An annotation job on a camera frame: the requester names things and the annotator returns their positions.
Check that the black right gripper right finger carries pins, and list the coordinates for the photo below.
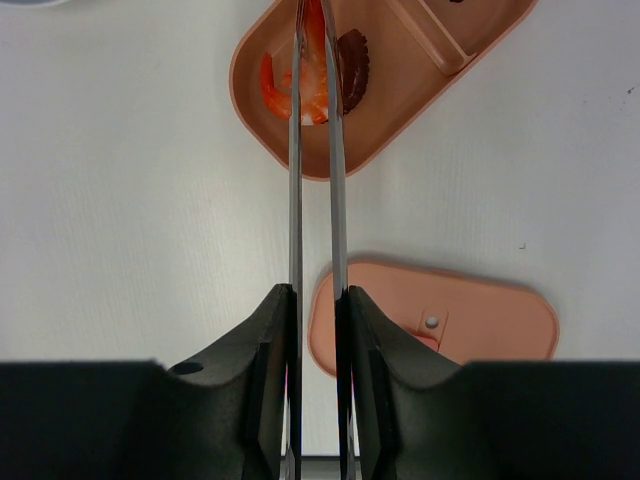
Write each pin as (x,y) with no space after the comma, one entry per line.
(407,412)

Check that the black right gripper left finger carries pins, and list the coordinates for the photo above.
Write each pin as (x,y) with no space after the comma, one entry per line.
(216,415)

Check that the metal tongs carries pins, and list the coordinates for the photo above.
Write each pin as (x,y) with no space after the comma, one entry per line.
(337,162)

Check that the orange shrimp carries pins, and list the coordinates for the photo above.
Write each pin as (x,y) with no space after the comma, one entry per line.
(313,88)

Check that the dark brown sea cucumber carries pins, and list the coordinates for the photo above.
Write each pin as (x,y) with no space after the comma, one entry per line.
(354,62)

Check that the pink lunch box lid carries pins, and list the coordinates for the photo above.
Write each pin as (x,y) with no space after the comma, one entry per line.
(461,317)

